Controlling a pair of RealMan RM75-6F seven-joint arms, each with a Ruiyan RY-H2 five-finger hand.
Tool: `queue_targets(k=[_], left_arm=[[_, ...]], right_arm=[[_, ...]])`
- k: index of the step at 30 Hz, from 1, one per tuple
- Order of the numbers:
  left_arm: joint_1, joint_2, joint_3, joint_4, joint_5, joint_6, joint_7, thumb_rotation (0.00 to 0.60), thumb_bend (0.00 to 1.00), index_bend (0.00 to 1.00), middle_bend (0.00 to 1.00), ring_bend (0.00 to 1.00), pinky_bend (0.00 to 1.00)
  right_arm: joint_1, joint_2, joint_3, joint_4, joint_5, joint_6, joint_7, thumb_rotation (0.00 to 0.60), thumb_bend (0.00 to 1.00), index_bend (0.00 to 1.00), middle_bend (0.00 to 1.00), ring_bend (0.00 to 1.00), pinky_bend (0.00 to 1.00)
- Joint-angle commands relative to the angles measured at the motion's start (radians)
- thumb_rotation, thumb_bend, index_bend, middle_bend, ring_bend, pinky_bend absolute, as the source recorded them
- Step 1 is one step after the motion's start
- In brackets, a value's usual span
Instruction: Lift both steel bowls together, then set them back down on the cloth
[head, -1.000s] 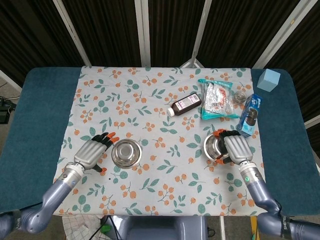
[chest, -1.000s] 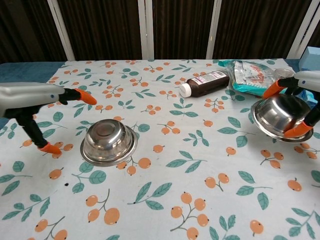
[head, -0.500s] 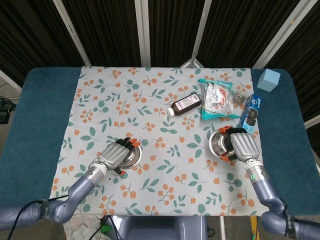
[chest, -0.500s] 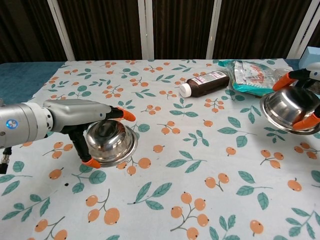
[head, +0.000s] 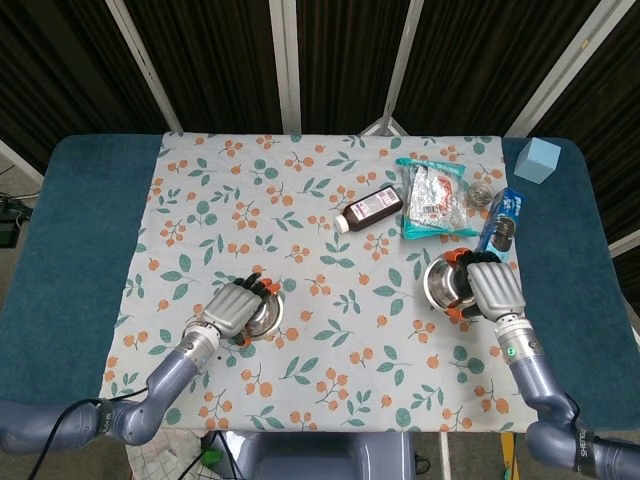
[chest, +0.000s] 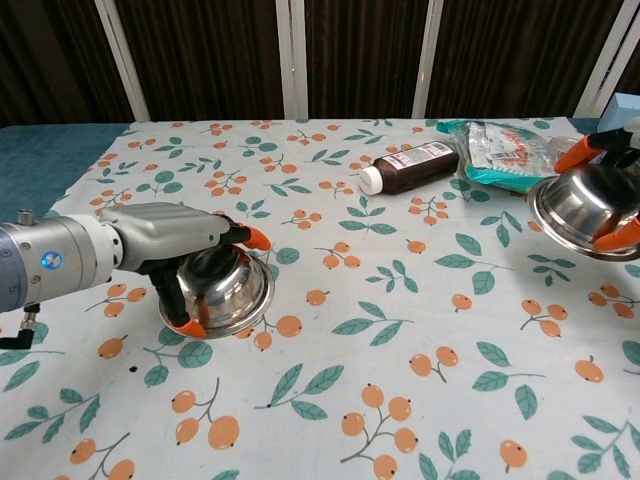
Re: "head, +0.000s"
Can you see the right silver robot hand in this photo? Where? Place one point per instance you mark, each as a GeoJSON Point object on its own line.
{"type": "Point", "coordinates": [495, 287]}

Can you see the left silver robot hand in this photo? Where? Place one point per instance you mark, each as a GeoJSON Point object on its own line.
{"type": "Point", "coordinates": [232, 305]}

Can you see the stainless steel bowl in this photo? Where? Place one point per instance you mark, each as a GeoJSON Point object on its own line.
{"type": "Point", "coordinates": [445, 282]}
{"type": "Point", "coordinates": [269, 312]}

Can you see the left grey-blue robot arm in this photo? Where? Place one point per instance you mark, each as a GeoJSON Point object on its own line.
{"type": "Point", "coordinates": [165, 380]}

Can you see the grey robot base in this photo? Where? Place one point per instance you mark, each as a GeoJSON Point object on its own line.
{"type": "Point", "coordinates": [320, 457]}

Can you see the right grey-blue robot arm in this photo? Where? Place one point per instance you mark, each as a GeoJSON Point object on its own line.
{"type": "Point", "coordinates": [535, 380]}

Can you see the blue cookie box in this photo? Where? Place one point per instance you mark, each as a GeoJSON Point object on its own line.
{"type": "Point", "coordinates": [502, 225]}

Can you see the small clear glass cup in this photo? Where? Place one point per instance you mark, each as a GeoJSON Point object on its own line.
{"type": "Point", "coordinates": [480, 195]}

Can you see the floral print tablecloth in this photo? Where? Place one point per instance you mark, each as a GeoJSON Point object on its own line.
{"type": "Point", "coordinates": [310, 375]}

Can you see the teal-edged snack packet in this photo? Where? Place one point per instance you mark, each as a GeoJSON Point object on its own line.
{"type": "Point", "coordinates": [432, 200]}

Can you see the light blue foam cube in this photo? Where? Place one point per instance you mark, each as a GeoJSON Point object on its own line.
{"type": "Point", "coordinates": [534, 162]}

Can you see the brown medicine bottle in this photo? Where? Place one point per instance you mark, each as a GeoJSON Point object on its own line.
{"type": "Point", "coordinates": [372, 207]}

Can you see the small green object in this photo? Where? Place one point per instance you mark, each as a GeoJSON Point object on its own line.
{"type": "Point", "coordinates": [212, 457]}

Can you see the teal blue table cover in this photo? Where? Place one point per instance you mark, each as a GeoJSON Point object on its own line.
{"type": "Point", "coordinates": [85, 225]}

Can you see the white table leg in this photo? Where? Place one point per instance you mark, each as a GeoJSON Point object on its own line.
{"type": "Point", "coordinates": [445, 457]}

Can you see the black power strip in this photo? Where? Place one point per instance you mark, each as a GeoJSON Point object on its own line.
{"type": "Point", "coordinates": [9, 225]}

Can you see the white partition frame rail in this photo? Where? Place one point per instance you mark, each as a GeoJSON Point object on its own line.
{"type": "Point", "coordinates": [20, 160]}
{"type": "Point", "coordinates": [625, 242]}

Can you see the white partition frame post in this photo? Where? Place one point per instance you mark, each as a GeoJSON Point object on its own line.
{"type": "Point", "coordinates": [286, 65]}
{"type": "Point", "coordinates": [560, 70]}
{"type": "Point", "coordinates": [145, 65]}
{"type": "Point", "coordinates": [400, 65]}

